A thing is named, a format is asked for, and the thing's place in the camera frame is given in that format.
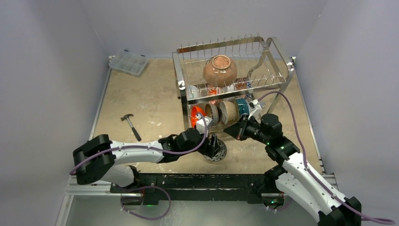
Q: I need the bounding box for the black white speckled pink bowl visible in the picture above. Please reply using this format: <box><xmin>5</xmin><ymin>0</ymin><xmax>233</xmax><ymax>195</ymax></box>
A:
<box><xmin>203</xmin><ymin>138</ymin><xmax>227</xmax><ymax>162</ymax></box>

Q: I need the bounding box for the black hammer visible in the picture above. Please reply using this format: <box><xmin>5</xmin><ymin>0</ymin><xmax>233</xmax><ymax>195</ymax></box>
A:
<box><xmin>120</xmin><ymin>113</ymin><xmax>142</xmax><ymax>141</ymax></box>

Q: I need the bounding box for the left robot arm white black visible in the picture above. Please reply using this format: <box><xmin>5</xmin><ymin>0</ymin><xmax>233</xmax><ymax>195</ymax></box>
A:
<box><xmin>70</xmin><ymin>128</ymin><xmax>227</xmax><ymax>193</ymax></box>

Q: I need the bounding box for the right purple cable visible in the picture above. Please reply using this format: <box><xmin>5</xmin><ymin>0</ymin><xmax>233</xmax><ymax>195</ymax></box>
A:
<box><xmin>257</xmin><ymin>91</ymin><xmax>397</xmax><ymax>225</ymax></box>

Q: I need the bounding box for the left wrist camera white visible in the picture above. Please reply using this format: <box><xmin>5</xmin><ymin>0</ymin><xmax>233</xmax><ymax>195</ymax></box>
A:
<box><xmin>195</xmin><ymin>116</ymin><xmax>214</xmax><ymax>134</ymax></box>

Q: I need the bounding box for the beige bowl brown rim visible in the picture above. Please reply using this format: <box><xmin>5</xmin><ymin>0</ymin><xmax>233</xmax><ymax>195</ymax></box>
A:
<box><xmin>203</xmin><ymin>55</ymin><xmax>238</xmax><ymax>88</ymax></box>

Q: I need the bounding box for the orange white floral bowl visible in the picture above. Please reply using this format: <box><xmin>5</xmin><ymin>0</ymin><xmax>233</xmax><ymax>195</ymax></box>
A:
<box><xmin>207</xmin><ymin>86</ymin><xmax>224</xmax><ymax>105</ymax></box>

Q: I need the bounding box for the orange diamond pattern bowl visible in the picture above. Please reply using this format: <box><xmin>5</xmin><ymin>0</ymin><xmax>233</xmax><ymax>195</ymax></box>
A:
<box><xmin>235</xmin><ymin>78</ymin><xmax>252</xmax><ymax>90</ymax></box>

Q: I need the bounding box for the white bowl teal outside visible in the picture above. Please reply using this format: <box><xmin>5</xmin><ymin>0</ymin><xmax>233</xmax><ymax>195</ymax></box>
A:
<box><xmin>234</xmin><ymin>98</ymin><xmax>250</xmax><ymax>117</ymax></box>

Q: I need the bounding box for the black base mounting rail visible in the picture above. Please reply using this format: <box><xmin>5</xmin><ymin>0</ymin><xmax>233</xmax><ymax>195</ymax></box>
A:
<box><xmin>64</xmin><ymin>173</ymin><xmax>340</xmax><ymax>207</ymax></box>

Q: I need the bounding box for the stainless steel dish rack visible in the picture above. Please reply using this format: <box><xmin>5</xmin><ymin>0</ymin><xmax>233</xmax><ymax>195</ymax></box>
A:
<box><xmin>172</xmin><ymin>35</ymin><xmax>295</xmax><ymax>129</ymax></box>

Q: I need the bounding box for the beige bowl dark patterned outside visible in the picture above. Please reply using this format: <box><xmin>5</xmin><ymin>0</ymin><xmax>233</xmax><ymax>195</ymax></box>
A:
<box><xmin>205</xmin><ymin>104</ymin><xmax>221</xmax><ymax>126</ymax></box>

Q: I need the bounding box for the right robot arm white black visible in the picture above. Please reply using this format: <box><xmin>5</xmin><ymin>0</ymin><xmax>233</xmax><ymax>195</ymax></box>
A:
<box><xmin>223</xmin><ymin>113</ymin><xmax>361</xmax><ymax>226</ymax></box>

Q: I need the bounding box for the white bowl brown outside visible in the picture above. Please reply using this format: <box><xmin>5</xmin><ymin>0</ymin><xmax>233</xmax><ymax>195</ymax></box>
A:
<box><xmin>220</xmin><ymin>101</ymin><xmax>239</xmax><ymax>125</ymax></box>

